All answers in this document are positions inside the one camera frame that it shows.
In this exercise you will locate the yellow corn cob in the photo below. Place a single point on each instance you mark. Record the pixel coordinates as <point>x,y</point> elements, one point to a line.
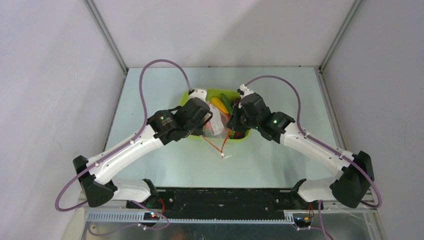
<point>218,103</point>

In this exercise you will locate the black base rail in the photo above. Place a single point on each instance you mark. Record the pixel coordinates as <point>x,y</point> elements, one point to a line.
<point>232,204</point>

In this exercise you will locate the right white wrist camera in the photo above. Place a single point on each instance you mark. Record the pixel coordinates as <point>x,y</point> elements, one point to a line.
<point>244,91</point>

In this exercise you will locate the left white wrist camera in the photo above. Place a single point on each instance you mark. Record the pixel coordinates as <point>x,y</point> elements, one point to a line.
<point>199,93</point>

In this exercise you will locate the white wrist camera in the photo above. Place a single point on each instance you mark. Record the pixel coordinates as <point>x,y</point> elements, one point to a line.
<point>199,93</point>
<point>244,91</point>

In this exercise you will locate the red chili pepper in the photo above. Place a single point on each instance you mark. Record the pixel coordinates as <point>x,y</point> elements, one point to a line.
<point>238,135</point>

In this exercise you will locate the long green cucumber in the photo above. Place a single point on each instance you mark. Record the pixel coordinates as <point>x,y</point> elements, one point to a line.
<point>227,103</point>

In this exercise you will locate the clear zip bag orange zipper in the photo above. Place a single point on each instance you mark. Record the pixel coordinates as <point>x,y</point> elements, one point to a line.
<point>216,134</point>

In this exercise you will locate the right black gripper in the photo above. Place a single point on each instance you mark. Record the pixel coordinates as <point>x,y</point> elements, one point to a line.
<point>236,119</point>

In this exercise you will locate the lime green plastic basin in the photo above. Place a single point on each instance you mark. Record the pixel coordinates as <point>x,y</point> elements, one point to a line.
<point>233,97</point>

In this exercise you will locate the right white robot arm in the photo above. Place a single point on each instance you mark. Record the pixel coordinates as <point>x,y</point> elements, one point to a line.
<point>351,174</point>

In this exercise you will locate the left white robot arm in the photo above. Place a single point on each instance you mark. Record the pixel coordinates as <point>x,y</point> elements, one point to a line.
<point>97,174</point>

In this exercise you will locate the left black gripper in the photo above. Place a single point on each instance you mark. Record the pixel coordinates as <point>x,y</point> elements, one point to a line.
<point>199,130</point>

